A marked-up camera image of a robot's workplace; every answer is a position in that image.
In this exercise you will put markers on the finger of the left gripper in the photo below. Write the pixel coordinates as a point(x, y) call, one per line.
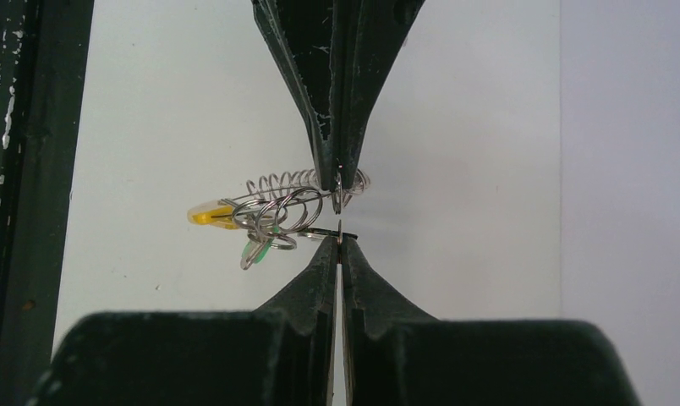
point(299, 36)
point(368, 36)

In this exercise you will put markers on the yellow capped key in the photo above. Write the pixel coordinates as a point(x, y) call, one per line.
point(216, 213)

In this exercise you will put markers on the silver keyring with chain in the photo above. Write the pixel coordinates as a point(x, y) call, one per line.
point(279, 205)

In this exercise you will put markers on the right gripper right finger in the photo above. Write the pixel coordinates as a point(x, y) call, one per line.
point(398, 354)

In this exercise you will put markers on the green capped key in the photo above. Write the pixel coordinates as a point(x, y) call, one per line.
point(254, 252)

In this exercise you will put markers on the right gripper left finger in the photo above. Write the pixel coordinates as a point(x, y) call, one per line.
point(278, 354)

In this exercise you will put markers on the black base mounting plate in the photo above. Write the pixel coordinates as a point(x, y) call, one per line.
point(44, 48)

